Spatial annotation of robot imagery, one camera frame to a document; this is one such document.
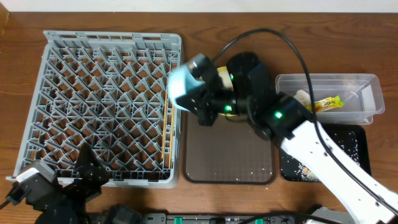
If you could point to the yellow orange snack wrapper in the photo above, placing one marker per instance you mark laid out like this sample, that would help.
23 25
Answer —
328 104

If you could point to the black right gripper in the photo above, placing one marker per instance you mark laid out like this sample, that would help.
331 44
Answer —
202 101

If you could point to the white napkin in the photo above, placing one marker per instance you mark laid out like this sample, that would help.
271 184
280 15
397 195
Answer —
303 97

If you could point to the yellow plate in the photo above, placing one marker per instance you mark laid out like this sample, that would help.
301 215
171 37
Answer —
226 79

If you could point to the brown plastic serving tray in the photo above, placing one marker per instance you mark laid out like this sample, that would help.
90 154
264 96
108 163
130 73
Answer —
226 153

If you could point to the black rail with green clips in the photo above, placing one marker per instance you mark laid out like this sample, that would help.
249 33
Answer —
217 219

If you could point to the clear plastic waste bin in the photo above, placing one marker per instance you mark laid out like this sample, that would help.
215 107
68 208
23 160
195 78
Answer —
361 93

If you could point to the wooden chopstick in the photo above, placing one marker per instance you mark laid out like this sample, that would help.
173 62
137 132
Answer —
166 103
171 137

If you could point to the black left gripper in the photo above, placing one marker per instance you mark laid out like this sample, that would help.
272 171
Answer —
86 173

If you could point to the light blue bowl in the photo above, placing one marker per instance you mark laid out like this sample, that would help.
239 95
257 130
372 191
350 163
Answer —
180 83

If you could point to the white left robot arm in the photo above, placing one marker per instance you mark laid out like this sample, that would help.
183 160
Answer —
63 214

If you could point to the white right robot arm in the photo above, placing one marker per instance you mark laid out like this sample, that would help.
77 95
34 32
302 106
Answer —
243 88

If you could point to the grey plastic dish rack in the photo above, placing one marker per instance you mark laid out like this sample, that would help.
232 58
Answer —
106 89

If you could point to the black waste tray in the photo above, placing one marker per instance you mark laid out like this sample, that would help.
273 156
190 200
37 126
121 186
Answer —
350 138

